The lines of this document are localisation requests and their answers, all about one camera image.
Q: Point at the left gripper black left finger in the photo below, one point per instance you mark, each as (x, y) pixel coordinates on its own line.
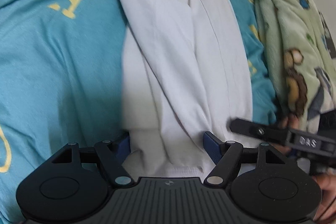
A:
(74, 183)

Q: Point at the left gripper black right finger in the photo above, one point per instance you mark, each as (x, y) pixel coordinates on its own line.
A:
(263, 185)

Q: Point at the white garment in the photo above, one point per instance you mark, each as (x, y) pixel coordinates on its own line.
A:
(184, 72)

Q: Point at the person's right hand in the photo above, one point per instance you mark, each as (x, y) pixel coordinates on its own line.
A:
(326, 210)

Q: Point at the green cartoon fleece blanket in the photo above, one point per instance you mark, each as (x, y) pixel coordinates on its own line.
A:
(299, 63)

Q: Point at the teal patterned bed sheet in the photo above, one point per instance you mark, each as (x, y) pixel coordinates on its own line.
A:
(62, 81)

